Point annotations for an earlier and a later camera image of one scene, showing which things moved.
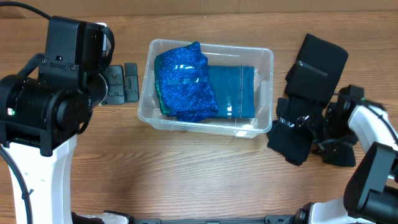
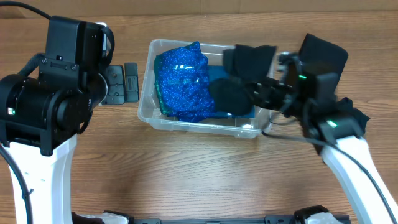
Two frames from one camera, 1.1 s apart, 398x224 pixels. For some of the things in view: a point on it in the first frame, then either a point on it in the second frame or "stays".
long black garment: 291,135 -> 245,65
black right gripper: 337,128 -> 259,94
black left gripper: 119,94 stays
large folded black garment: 315,74 stays
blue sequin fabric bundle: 181,79 stays
